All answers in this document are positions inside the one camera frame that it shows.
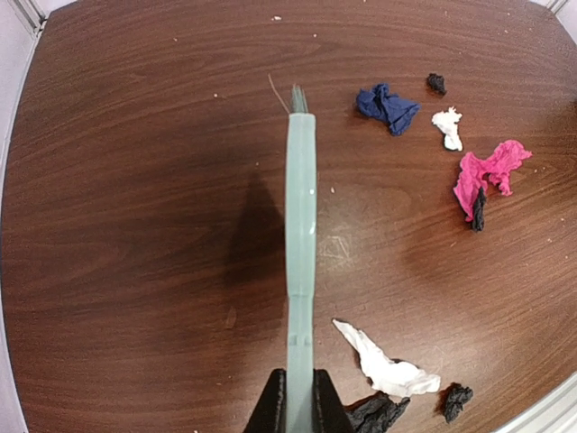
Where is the front aluminium rail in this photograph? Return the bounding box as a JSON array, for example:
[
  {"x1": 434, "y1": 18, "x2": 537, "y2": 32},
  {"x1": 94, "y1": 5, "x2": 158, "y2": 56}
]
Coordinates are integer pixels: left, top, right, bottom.
[{"x1": 496, "y1": 386, "x2": 576, "y2": 433}]

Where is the left aluminium frame post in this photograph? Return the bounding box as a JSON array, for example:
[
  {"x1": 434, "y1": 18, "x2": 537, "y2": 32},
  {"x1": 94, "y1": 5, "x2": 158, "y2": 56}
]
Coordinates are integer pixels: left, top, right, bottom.
[{"x1": 8, "y1": 0, "x2": 49, "y2": 35}]

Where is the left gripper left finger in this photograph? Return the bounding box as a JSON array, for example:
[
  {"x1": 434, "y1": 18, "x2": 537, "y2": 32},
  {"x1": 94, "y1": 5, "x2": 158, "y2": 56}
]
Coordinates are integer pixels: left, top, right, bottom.
[{"x1": 243, "y1": 369, "x2": 286, "y2": 433}]

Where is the dark blue scrap near back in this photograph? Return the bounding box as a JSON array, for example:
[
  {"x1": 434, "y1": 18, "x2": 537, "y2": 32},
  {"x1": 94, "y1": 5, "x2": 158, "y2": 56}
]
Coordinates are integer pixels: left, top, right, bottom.
[{"x1": 356, "y1": 83, "x2": 421, "y2": 136}]

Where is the small black scrap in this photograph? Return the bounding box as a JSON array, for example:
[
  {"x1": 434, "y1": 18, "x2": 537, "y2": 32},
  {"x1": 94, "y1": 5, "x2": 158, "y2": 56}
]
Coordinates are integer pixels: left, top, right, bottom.
[
  {"x1": 426, "y1": 73, "x2": 447, "y2": 97},
  {"x1": 440, "y1": 382, "x2": 474, "y2": 424}
]

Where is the black scrap front left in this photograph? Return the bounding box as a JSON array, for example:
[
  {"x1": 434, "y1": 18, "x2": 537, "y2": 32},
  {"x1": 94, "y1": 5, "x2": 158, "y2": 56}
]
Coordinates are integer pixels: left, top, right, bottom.
[{"x1": 344, "y1": 392, "x2": 411, "y2": 433}]

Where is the mint green hand brush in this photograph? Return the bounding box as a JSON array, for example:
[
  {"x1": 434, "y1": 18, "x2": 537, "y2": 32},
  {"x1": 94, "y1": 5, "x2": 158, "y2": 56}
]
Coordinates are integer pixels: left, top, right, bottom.
[{"x1": 268, "y1": 74, "x2": 319, "y2": 433}]

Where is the long white paper scrap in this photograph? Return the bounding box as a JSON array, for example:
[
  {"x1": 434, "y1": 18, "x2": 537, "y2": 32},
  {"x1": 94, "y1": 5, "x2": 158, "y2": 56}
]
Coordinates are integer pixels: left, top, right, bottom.
[{"x1": 332, "y1": 318, "x2": 441, "y2": 398}]

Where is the small black scrap back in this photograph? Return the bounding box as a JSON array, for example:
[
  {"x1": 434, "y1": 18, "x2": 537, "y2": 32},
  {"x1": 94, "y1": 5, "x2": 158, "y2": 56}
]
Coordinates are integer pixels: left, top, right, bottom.
[{"x1": 426, "y1": 73, "x2": 447, "y2": 97}]

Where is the small white paper scrap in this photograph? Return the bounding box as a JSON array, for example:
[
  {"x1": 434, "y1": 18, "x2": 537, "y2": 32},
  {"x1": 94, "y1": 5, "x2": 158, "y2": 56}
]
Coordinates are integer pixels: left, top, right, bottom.
[{"x1": 431, "y1": 106, "x2": 463, "y2": 152}]

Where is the large pink paper scrap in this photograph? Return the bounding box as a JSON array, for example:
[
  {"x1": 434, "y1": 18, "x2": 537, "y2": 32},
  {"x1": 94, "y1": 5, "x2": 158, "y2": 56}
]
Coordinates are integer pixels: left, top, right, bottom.
[{"x1": 453, "y1": 140, "x2": 533, "y2": 222}]

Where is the black scrap under pink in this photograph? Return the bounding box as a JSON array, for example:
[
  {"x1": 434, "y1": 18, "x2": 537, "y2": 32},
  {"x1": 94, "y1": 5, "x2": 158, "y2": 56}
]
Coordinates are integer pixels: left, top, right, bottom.
[{"x1": 472, "y1": 187, "x2": 487, "y2": 233}]

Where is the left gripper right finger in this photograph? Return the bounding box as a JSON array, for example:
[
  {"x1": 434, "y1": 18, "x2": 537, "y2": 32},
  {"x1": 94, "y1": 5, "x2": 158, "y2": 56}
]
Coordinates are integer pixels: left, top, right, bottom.
[{"x1": 313, "y1": 369, "x2": 354, "y2": 433}]

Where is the small black scrap front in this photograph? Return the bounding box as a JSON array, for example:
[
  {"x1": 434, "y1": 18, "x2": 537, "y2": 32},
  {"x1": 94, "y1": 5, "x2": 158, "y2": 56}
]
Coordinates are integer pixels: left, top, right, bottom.
[{"x1": 440, "y1": 382, "x2": 474, "y2": 424}]

